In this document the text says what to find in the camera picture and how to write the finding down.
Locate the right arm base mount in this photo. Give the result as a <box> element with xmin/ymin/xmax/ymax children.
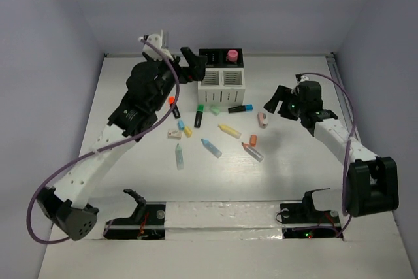
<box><xmin>275</xmin><ymin>189</ymin><xmax>343</xmax><ymax>239</ymax></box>

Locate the white eraser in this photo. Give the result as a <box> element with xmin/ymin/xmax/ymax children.
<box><xmin>167</xmin><ymin>129</ymin><xmax>183</xmax><ymax>140</ymax></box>

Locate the yellow marker cap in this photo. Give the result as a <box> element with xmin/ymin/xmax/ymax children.
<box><xmin>183</xmin><ymin>126</ymin><xmax>193</xmax><ymax>138</ymax></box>

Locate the black orange capped highlighter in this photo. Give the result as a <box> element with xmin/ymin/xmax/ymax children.
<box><xmin>168</xmin><ymin>97</ymin><xmax>181</xmax><ymax>119</ymax></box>

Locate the orange pastel highlighter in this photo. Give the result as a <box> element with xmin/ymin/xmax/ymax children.
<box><xmin>241</xmin><ymin>142</ymin><xmax>264</xmax><ymax>162</ymax></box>

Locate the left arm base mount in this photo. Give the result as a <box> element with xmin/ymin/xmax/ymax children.
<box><xmin>103</xmin><ymin>189</ymin><xmax>167</xmax><ymax>240</ymax></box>

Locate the black slatted organizer box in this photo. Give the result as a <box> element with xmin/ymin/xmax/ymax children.
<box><xmin>199</xmin><ymin>48</ymin><xmax>244</xmax><ymax>69</ymax></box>

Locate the pink capped glue bottle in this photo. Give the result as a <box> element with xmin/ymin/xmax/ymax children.
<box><xmin>227</xmin><ymin>49</ymin><xmax>239</xmax><ymax>63</ymax></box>

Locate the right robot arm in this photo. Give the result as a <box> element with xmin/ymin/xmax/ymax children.
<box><xmin>264</xmin><ymin>80</ymin><xmax>399</xmax><ymax>217</ymax></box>

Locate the yellow pastel highlighter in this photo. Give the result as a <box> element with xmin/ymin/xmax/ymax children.
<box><xmin>218</xmin><ymin>124</ymin><xmax>242</xmax><ymax>139</ymax></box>

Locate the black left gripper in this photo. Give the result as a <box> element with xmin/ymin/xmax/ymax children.
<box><xmin>147</xmin><ymin>48</ymin><xmax>208</xmax><ymax>110</ymax></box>

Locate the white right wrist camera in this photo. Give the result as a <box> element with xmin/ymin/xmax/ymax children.
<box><xmin>295</xmin><ymin>74</ymin><xmax>310</xmax><ymax>84</ymax></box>

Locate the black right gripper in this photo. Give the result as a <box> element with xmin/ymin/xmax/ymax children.
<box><xmin>263</xmin><ymin>85</ymin><xmax>306</xmax><ymax>121</ymax></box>

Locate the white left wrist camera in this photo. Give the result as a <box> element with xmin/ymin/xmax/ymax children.
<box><xmin>138</xmin><ymin>30</ymin><xmax>174</xmax><ymax>61</ymax></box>

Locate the orange marker cap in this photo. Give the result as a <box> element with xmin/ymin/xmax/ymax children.
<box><xmin>249</xmin><ymin>135</ymin><xmax>257</xmax><ymax>147</ymax></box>

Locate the black blue capped highlighter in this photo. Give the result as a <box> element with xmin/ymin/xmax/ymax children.
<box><xmin>227</xmin><ymin>104</ymin><xmax>253</xmax><ymax>114</ymax></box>

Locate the blue marker cap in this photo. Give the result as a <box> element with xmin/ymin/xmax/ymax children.
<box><xmin>178</xmin><ymin>120</ymin><xmax>185</xmax><ymax>131</ymax></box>

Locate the green pastel highlighter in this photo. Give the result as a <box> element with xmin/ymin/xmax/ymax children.
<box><xmin>175</xmin><ymin>144</ymin><xmax>184</xmax><ymax>170</ymax></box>

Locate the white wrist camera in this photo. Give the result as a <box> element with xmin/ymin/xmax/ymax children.
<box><xmin>295</xmin><ymin>74</ymin><xmax>310</xmax><ymax>84</ymax></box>
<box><xmin>138</xmin><ymin>30</ymin><xmax>174</xmax><ymax>61</ymax></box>

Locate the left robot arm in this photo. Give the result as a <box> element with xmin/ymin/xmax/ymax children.
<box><xmin>30</xmin><ymin>47</ymin><xmax>207</xmax><ymax>241</ymax></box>

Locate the white slatted organizer box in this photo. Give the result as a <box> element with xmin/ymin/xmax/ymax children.
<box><xmin>197</xmin><ymin>68</ymin><xmax>246</xmax><ymax>108</ymax></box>

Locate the green marker cap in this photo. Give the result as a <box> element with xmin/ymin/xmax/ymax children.
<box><xmin>210</xmin><ymin>105</ymin><xmax>221</xmax><ymax>116</ymax></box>

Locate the black green capped highlighter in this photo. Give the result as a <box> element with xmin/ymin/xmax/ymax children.
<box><xmin>194</xmin><ymin>104</ymin><xmax>204</xmax><ymax>128</ymax></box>

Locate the blue pastel highlighter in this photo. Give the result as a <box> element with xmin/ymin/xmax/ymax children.
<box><xmin>201</xmin><ymin>139</ymin><xmax>222</xmax><ymax>158</ymax></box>

